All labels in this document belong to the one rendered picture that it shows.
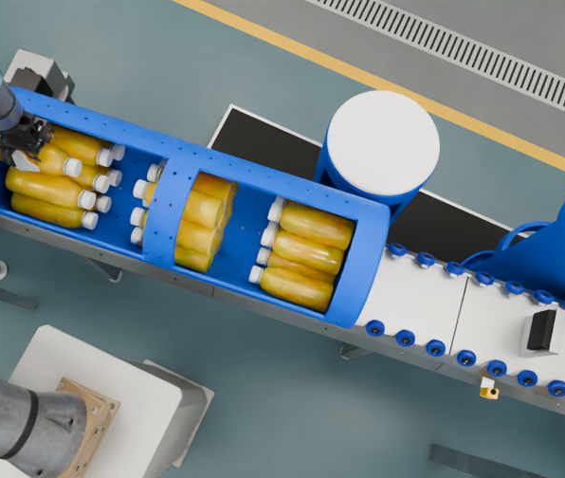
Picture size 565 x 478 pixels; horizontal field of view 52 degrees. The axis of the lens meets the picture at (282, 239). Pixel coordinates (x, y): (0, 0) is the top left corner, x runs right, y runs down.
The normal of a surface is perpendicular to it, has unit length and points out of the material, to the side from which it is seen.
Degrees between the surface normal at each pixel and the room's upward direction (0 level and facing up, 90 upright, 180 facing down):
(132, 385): 0
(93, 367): 0
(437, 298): 0
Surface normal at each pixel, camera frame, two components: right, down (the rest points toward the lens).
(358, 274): -0.07, 0.12
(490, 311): 0.05, -0.25
